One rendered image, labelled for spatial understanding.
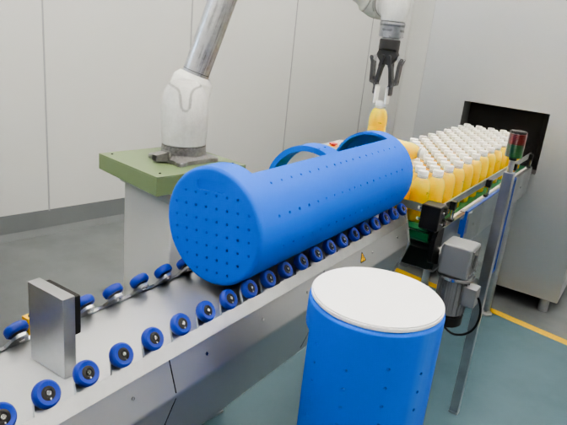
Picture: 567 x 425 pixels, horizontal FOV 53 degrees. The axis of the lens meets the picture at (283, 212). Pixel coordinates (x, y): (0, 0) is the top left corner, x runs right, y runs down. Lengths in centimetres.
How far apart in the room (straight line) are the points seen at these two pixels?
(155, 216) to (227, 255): 71
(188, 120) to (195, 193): 65
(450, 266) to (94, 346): 137
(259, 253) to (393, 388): 39
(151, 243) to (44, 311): 100
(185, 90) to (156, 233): 49
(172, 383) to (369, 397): 39
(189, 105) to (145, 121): 258
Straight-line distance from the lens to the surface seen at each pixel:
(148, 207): 200
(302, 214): 136
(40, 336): 111
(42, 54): 410
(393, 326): 110
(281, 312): 143
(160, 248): 198
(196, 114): 195
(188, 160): 196
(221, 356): 127
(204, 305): 121
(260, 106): 522
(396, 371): 114
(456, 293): 219
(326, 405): 121
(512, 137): 229
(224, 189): 127
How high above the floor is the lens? 155
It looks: 18 degrees down
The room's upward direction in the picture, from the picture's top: 6 degrees clockwise
